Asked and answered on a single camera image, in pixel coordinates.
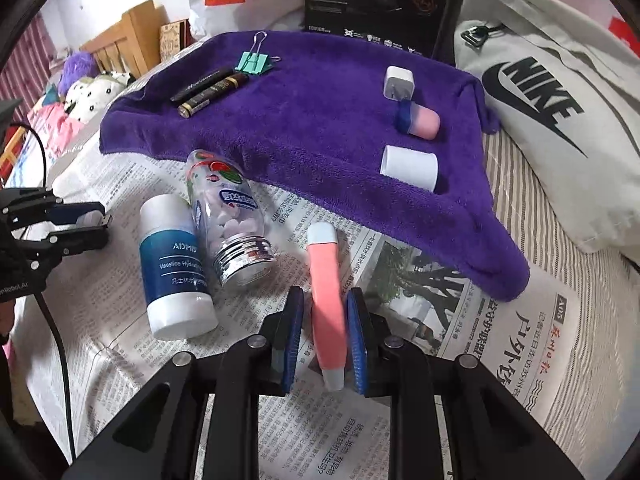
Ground grey waist bag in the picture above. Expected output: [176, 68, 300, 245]
[452, 0, 640, 256]

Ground white dotted plush toy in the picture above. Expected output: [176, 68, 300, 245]
[62, 72, 133, 123]

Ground black headphone box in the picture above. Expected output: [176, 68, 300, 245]
[304, 0, 473, 58]

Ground pink plush toy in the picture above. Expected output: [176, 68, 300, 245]
[27, 102, 83, 156]

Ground pink tube white cap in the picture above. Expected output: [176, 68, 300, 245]
[306, 222, 347, 392]

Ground green binder clip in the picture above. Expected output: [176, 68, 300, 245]
[235, 31, 281, 78]

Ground clear candy bottle silver cap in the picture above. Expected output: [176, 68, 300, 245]
[186, 149, 277, 288]

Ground white plastic shopping bag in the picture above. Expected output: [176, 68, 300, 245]
[187, 0, 307, 41]

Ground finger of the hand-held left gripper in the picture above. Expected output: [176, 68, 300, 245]
[49, 201, 112, 229]
[30, 225, 110, 258]

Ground purple plush toy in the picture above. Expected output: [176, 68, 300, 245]
[57, 52, 96, 96]

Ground black marker pen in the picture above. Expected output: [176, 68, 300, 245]
[170, 67, 236, 103]

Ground white plastic cap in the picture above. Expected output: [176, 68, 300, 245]
[380, 145, 440, 193]

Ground light wooden headboard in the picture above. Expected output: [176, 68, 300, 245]
[80, 0, 163, 78]

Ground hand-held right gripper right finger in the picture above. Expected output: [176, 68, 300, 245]
[346, 287, 586, 480]

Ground red paper bag white handles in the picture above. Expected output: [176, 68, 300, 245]
[607, 15, 639, 56]

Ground purple towel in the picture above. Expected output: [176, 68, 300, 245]
[99, 30, 531, 303]

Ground black gold cosmetic tube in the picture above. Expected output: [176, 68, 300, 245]
[177, 74, 250, 118]

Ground red striped curtain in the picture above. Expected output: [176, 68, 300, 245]
[0, 15, 58, 111]

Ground blue white lotion bottle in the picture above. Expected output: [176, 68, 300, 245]
[139, 195, 218, 340]

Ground white charger plug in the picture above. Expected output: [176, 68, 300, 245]
[383, 65, 417, 103]

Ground newspaper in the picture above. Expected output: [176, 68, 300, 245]
[25, 150, 583, 480]

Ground pink blue capsule case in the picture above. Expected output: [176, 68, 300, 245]
[396, 100, 441, 138]

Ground patterned brown box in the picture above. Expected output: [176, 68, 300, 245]
[159, 19, 193, 61]

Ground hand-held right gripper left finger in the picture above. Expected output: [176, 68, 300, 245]
[65, 286, 306, 480]

